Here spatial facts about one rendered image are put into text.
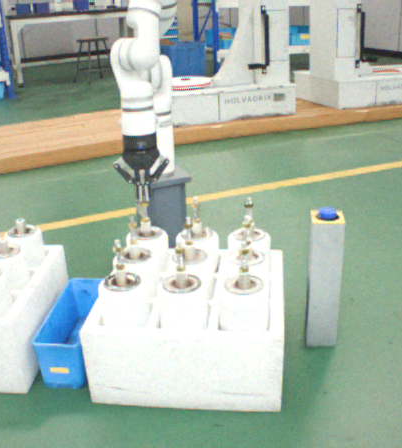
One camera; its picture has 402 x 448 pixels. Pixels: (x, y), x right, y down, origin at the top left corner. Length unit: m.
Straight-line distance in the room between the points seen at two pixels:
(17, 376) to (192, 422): 0.39
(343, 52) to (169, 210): 2.35
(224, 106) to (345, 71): 0.91
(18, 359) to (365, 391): 0.73
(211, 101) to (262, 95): 0.33
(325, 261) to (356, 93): 2.57
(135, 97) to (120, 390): 0.60
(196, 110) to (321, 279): 2.06
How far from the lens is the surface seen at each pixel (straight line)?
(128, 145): 1.22
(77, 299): 1.46
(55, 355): 1.21
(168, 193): 1.55
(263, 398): 1.13
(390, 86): 3.90
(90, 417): 1.18
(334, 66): 3.68
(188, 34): 7.54
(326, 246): 1.22
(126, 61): 1.19
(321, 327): 1.32
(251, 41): 3.46
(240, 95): 3.28
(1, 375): 1.26
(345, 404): 1.19
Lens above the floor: 0.77
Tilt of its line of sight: 22 degrees down
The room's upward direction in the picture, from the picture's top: 2 degrees counter-clockwise
